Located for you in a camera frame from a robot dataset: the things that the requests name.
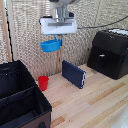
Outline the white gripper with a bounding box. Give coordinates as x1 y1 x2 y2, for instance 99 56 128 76
39 17 78 47

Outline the blue bowl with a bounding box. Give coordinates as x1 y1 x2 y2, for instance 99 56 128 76
39 38 63 54

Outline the dark blue rectangular box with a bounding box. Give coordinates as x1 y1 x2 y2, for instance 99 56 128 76
61 59 87 90

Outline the red cup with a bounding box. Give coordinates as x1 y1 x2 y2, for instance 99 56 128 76
37 75 50 92

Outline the black case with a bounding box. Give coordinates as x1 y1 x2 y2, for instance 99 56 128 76
87 28 128 80

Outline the black fabric storage bin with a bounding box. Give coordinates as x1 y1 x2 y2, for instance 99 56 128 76
0 59 53 128

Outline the black cable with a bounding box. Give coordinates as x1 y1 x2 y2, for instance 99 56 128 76
76 15 128 30

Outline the wooden post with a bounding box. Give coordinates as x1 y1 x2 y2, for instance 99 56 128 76
0 0 13 64

